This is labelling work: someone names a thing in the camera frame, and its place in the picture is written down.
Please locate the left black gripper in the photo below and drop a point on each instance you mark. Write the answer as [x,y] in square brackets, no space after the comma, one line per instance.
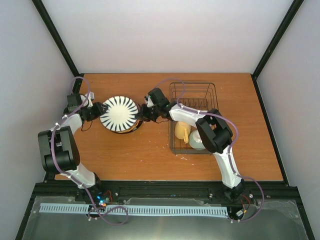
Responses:
[100,110]

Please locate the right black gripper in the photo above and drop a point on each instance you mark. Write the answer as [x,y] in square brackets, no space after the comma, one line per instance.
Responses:
[141,114]

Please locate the white blue striped plate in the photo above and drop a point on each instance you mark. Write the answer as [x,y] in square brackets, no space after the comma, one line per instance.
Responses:
[121,110]

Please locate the yellow ceramic mug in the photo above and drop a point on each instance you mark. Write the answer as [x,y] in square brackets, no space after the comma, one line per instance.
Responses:
[182,131]

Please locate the pale green ceramic bowl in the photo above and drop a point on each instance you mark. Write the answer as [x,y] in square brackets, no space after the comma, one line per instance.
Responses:
[195,141]

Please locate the black wire dish rack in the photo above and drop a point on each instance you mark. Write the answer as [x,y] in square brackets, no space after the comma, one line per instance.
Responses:
[193,94]

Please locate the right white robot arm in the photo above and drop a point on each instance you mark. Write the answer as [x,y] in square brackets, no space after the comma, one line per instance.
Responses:
[213,129]

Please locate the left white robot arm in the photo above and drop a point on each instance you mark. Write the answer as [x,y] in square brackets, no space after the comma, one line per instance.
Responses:
[57,146]

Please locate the dark striped bottom plate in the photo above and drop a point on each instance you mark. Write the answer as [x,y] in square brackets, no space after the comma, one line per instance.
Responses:
[124,129]

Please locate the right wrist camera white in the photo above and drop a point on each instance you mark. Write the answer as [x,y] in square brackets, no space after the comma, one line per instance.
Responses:
[148,101]

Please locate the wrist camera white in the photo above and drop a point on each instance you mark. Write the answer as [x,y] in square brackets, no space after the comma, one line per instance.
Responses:
[148,101]
[89,102]

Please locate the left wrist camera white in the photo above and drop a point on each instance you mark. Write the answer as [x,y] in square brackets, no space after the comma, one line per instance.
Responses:
[89,102]

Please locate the light blue cable duct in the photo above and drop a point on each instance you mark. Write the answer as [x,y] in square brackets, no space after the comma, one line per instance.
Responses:
[136,210]

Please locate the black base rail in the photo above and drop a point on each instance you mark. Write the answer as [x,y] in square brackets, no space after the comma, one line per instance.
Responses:
[210,192]

